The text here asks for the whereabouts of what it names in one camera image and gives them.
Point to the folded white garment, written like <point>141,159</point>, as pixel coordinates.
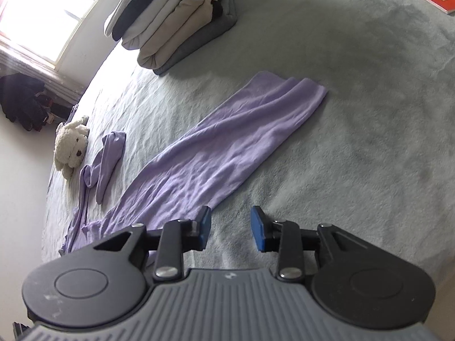
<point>156,17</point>

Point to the folded beige garment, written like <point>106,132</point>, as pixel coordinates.
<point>177,39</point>

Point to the folded black garment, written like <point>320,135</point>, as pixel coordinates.
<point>142,3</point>

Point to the hanging dark clothes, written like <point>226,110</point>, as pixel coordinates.
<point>21,103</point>

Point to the window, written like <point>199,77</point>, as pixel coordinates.
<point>46,17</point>

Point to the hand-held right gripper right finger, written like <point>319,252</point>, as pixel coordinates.
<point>257,229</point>

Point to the folded cream garment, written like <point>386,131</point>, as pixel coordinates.
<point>121,14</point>

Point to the grey patterned curtain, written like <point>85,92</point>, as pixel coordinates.
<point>42,74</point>

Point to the purple long-sleeve shirt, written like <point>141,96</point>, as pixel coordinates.
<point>213,142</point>

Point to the white plush dog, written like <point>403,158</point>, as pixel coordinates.
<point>71,145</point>

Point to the folded grey garment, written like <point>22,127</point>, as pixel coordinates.
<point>206,39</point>

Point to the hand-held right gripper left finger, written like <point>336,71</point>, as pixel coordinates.
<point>204,227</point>

